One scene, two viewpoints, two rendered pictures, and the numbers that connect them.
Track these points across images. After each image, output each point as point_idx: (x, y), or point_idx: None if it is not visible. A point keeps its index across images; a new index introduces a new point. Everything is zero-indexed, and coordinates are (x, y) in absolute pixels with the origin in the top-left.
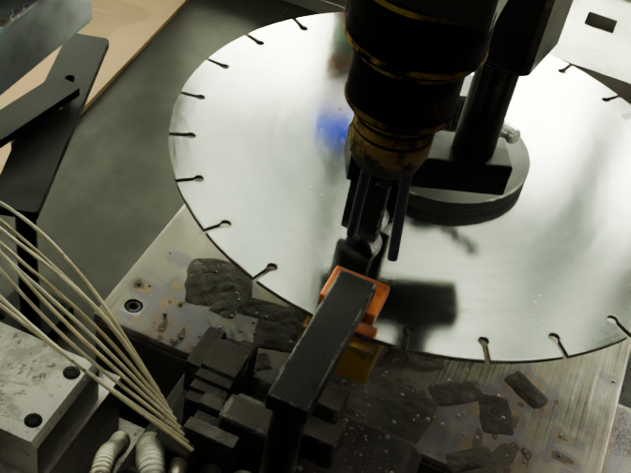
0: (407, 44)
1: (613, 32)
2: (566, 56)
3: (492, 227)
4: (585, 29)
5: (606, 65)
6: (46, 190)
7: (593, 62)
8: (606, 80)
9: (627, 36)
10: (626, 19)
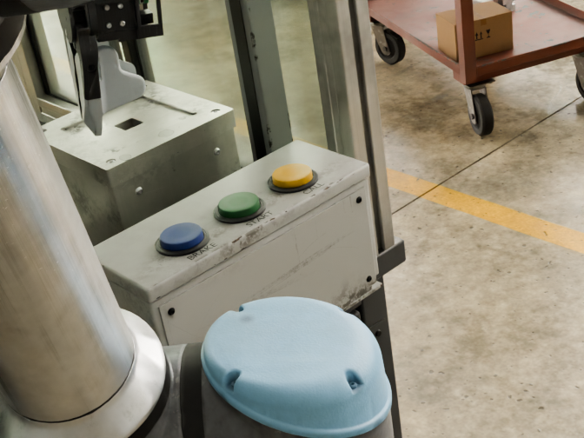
0: None
1: (128, 129)
2: (62, 145)
3: None
4: (109, 129)
5: (82, 149)
6: None
7: (76, 148)
8: (74, 158)
9: (135, 131)
10: (152, 121)
